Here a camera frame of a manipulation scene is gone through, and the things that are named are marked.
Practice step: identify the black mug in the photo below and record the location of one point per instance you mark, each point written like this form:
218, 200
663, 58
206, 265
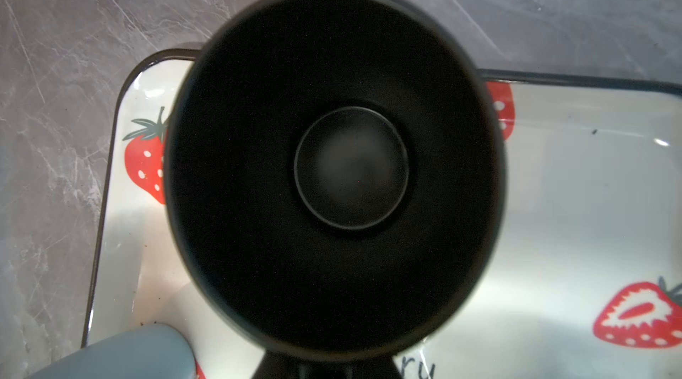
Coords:
335, 176

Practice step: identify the white mug blue handle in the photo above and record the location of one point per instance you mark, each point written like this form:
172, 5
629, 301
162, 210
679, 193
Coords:
152, 351

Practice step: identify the white strawberry pattern tray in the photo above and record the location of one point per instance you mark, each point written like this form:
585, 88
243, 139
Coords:
585, 281

